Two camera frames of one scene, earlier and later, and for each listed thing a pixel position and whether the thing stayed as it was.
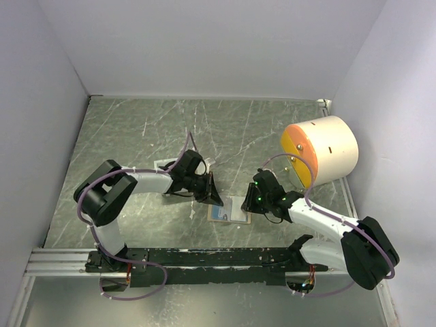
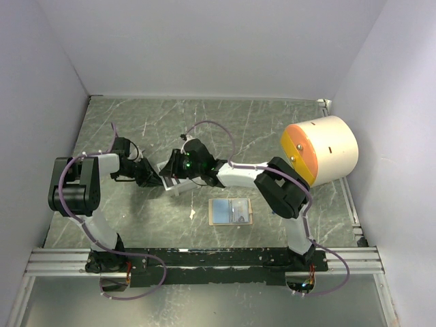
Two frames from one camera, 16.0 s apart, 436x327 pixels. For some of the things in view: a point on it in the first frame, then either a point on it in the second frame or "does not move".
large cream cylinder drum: (321, 150) does not move
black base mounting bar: (157, 266) does not move
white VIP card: (237, 214) does not move
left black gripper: (210, 194) -> (150, 177)
